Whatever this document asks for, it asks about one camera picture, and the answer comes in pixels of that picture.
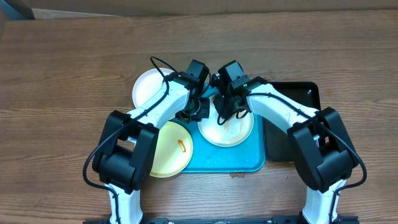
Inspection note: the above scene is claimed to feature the white plate upper left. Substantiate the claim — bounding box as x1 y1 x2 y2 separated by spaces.
132 68 164 108

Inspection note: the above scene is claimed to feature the black water tray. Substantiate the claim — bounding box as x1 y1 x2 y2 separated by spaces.
262 82 321 162

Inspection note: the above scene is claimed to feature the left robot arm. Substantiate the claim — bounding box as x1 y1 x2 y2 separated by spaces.
83 60 210 223

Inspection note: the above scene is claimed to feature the yellow plate with stain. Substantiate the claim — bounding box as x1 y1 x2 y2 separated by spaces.
150 121 194 178

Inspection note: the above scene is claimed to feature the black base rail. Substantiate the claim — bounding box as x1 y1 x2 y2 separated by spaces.
82 215 360 224

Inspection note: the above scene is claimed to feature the white plate with stain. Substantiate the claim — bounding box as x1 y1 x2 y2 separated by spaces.
198 95 254 147

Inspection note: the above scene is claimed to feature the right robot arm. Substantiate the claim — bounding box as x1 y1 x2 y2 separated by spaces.
210 60 368 223

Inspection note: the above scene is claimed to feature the blue plastic tray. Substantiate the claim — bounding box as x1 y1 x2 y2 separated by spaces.
137 83 266 174

